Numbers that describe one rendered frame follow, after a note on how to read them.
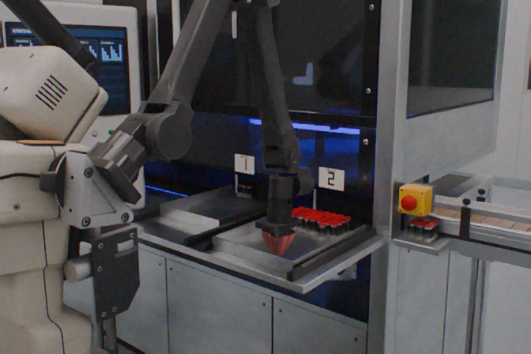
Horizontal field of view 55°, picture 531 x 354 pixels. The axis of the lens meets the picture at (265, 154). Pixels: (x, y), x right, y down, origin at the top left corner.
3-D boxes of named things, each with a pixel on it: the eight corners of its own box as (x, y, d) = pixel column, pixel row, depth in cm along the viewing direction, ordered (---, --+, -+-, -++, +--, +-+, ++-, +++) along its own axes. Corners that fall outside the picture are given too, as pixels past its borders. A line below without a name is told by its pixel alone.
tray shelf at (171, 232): (222, 196, 191) (222, 191, 190) (397, 235, 148) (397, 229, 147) (113, 228, 154) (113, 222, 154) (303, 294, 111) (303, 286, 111)
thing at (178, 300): (175, 255, 360) (171, 132, 344) (477, 362, 233) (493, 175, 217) (39, 308, 284) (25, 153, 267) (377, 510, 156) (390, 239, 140)
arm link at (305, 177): (261, 146, 119) (291, 149, 113) (290, 144, 128) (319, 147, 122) (260, 197, 120) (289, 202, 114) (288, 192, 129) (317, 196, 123)
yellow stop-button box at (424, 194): (408, 206, 143) (410, 181, 141) (434, 211, 138) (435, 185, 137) (397, 212, 137) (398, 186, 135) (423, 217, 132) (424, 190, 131)
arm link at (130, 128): (105, 140, 84) (125, 142, 81) (142, 99, 90) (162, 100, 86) (135, 177, 90) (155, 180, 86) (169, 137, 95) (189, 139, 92)
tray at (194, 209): (232, 193, 187) (232, 184, 187) (289, 205, 171) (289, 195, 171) (160, 214, 161) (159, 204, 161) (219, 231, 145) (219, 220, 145)
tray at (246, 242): (290, 217, 158) (290, 207, 157) (365, 235, 142) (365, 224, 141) (212, 249, 132) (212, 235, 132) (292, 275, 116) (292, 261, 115)
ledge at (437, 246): (412, 231, 151) (412, 226, 150) (457, 241, 143) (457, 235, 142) (392, 245, 140) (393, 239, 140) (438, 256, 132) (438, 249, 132)
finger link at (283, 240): (299, 261, 122) (302, 223, 121) (281, 268, 116) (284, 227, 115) (276, 254, 126) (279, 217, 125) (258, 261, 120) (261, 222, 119)
